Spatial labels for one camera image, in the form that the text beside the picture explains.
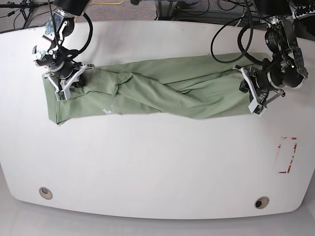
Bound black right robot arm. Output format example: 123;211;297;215
32;0;95;101

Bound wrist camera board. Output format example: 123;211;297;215
56;91;66;101
254;107;265;116

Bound white power strip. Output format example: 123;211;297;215
293;4;315;19

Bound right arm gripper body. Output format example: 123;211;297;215
42;62;95;100

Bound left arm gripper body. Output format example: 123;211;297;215
233;65;285;114

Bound red tape rectangle marker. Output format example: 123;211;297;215
275;137;297;174

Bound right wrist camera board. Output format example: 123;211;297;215
56;91;66;101

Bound yellow cable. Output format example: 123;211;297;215
75;0;125;23

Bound table cable grommet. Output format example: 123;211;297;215
254;196;270;209
39;187;53;200

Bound left table cable grommet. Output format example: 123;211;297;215
39;187;53;200

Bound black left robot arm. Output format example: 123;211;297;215
148;0;308;119

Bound black tripod legs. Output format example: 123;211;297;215
0;0;53;34

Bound right table cable grommet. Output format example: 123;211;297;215
254;196;270;209

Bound green polo shirt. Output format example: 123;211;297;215
43;53;250;124

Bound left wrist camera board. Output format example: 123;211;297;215
254;107;265;116

